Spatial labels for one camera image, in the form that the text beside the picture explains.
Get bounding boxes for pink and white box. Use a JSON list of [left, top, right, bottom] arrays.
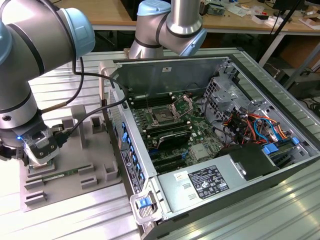
[[299, 16, 320, 29]]

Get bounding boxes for black expansion card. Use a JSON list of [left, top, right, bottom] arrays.
[[156, 131, 191, 151]]

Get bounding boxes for black computer tower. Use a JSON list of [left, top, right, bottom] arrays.
[[284, 69, 320, 101]]

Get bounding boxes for green motherboard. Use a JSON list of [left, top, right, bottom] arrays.
[[124, 89, 226, 176]]

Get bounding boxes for open grey PC case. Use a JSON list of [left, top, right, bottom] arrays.
[[98, 47, 320, 240]]

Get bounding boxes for black wire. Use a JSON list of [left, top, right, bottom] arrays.
[[202, 97, 241, 151]]

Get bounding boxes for green RAM stick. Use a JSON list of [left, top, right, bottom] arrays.
[[41, 167, 83, 180]]

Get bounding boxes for thick black camera cable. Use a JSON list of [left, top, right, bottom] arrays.
[[51, 56, 130, 150]]

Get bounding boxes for white cardboard box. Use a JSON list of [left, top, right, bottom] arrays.
[[251, 13, 277, 26]]

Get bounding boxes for wooden desk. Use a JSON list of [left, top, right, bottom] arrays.
[[49, 0, 320, 66]]

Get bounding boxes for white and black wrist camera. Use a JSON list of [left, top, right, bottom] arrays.
[[23, 128, 62, 166]]

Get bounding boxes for white papers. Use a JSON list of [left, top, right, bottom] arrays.
[[226, 3, 253, 18]]

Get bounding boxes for silver power supply unit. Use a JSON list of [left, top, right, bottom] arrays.
[[156, 153, 251, 213]]

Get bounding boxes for silver perforated drive cage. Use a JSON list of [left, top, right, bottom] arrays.
[[203, 62, 251, 118]]

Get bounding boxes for blue wire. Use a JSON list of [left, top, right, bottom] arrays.
[[253, 117, 279, 144]]

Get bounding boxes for black monitor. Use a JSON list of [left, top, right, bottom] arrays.
[[119, 0, 140, 21]]

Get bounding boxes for black plastic fan shroud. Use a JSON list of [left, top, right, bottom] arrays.
[[216, 144, 280, 182]]

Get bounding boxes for brown cardboard box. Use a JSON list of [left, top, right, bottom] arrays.
[[279, 41, 320, 72]]

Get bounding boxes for orange and red wire bundle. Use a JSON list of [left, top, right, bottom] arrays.
[[222, 109, 293, 146]]

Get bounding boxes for metal socket cover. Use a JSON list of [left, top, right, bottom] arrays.
[[171, 96, 195, 118]]

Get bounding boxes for black RAM slot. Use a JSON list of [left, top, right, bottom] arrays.
[[129, 92, 173, 104], [146, 124, 193, 138], [131, 97, 175, 109], [144, 120, 191, 132]]

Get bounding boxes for black expansion slot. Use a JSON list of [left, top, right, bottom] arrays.
[[151, 152, 187, 167], [153, 159, 189, 174]]

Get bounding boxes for grey plastic parts rack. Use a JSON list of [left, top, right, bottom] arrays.
[[18, 104, 123, 213]]

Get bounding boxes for silver chipset heat sink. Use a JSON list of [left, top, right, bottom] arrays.
[[191, 144, 213, 161]]

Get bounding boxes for CPU socket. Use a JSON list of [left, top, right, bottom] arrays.
[[151, 107, 176, 125]]

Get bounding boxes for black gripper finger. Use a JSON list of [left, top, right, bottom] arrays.
[[0, 146, 30, 168]]

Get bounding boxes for blue disk carrier latch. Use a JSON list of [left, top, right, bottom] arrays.
[[262, 143, 280, 156]]

